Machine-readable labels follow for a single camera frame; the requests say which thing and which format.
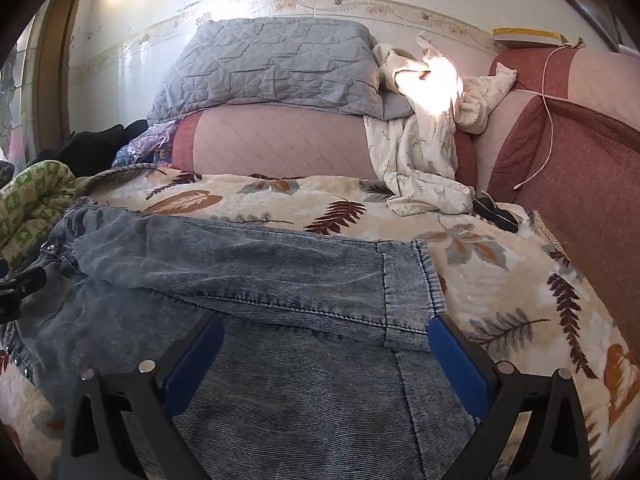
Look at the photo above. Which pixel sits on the small black object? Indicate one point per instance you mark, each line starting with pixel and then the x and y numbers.
pixel 495 212

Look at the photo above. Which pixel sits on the dark wooden frame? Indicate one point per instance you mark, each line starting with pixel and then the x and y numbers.
pixel 600 15

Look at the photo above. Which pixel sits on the beige dotted cloth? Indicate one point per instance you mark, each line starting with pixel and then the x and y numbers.
pixel 550 235

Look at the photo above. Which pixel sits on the wooden door frame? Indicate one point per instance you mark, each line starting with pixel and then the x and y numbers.
pixel 55 60

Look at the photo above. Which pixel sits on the purple plastic bag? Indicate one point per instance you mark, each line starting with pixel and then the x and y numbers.
pixel 145 150

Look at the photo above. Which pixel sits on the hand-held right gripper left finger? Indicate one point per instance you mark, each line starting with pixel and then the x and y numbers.
pixel 192 370

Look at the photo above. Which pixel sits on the grey quilted pillow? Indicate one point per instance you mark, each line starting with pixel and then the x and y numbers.
pixel 275 65

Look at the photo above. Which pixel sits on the green patterned blanket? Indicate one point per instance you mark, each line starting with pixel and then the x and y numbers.
pixel 30 200

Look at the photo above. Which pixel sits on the leaf printed blanket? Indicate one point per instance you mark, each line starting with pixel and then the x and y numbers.
pixel 500 270

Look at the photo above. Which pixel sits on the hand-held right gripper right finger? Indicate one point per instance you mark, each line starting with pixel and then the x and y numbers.
pixel 460 365

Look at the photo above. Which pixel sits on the pink and red sofa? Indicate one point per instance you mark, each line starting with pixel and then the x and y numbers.
pixel 575 185

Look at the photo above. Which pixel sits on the yellow and white flat object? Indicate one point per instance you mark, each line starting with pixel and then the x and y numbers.
pixel 525 37

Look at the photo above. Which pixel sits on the blue denim pants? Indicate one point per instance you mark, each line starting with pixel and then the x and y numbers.
pixel 250 270

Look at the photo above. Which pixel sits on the black cloth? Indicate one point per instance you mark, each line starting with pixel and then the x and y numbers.
pixel 95 147

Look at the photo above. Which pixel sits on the white floral cloth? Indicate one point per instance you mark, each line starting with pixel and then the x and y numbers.
pixel 420 160

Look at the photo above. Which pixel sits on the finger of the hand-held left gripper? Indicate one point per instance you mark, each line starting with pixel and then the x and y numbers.
pixel 25 280

